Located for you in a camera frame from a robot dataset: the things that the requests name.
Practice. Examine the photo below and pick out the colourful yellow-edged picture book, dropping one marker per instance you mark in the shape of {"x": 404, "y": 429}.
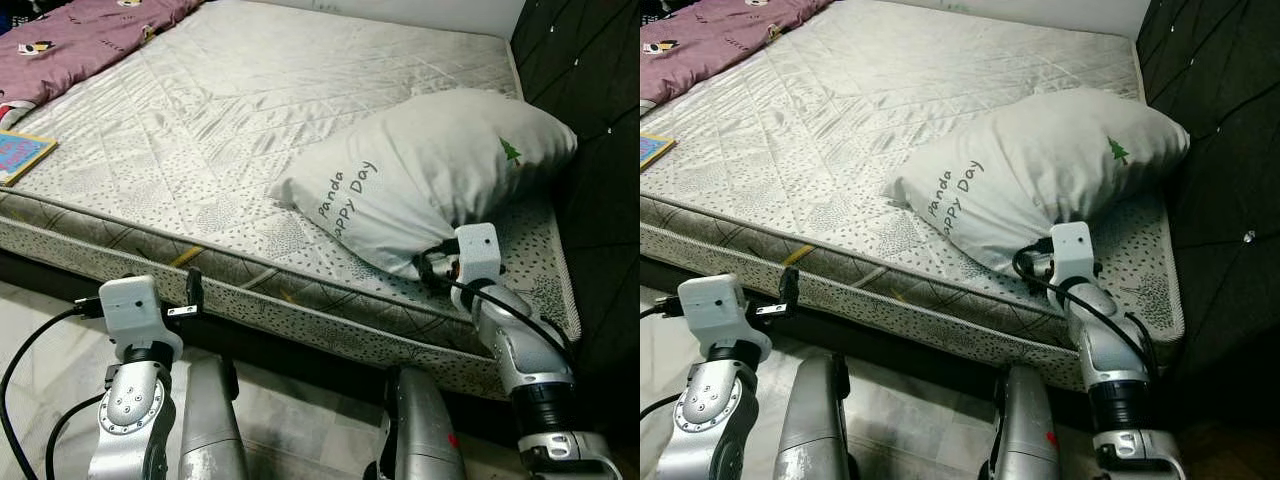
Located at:
{"x": 22, "y": 155}
{"x": 655, "y": 150}

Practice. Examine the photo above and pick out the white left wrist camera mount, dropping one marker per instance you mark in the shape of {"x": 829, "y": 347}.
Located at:
{"x": 715, "y": 310}
{"x": 135, "y": 310}

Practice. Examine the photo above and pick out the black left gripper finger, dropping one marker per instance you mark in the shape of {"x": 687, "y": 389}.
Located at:
{"x": 195, "y": 288}
{"x": 789, "y": 286}

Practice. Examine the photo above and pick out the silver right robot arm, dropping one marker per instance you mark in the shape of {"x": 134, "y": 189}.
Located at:
{"x": 530, "y": 360}
{"x": 1115, "y": 360}

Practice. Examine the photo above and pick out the white pillow with lettering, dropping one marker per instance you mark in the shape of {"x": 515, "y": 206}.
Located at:
{"x": 430, "y": 170}
{"x": 1040, "y": 165}

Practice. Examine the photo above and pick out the pink cartoon print blanket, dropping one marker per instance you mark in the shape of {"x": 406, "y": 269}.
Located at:
{"x": 720, "y": 35}
{"x": 80, "y": 40}

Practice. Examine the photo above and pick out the silver robot leg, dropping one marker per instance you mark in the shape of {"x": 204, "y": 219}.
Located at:
{"x": 1025, "y": 430}
{"x": 420, "y": 430}
{"x": 815, "y": 430}
{"x": 210, "y": 430}

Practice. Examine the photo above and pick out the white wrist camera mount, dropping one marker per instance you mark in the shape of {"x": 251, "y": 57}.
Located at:
{"x": 1073, "y": 252}
{"x": 135, "y": 310}
{"x": 715, "y": 310}
{"x": 478, "y": 255}

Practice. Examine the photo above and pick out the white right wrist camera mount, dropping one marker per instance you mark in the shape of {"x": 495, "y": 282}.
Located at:
{"x": 478, "y": 255}
{"x": 1073, "y": 252}

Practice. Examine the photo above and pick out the dark tufted headboard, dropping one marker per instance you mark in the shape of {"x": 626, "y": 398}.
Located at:
{"x": 1230, "y": 130}
{"x": 600, "y": 120}

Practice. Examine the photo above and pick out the beige quilted mattress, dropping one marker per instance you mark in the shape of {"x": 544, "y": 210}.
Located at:
{"x": 880, "y": 80}
{"x": 250, "y": 90}

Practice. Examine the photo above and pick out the silver left robot leg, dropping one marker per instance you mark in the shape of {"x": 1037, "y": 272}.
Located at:
{"x": 815, "y": 430}
{"x": 210, "y": 430}

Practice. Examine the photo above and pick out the silver right robot leg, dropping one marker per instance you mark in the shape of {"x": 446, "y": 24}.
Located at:
{"x": 1025, "y": 430}
{"x": 420, "y": 430}

